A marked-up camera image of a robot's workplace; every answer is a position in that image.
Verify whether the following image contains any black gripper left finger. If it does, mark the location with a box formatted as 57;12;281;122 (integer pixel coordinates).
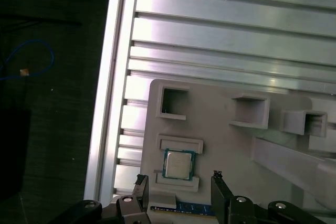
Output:
49;173;151;224

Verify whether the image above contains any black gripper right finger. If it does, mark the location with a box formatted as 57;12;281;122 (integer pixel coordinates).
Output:
211;170;328;224

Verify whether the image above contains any silver CPU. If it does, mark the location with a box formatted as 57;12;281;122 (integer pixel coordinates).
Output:
162;148;197;182

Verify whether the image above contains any blue RAM stick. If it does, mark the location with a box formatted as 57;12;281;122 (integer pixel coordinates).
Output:
150;200;215;217

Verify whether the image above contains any grey parts rack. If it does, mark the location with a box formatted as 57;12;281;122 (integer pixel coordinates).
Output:
140;78;336;224

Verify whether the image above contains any blue floor cable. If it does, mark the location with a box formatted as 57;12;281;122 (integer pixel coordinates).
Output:
0;39;55;82

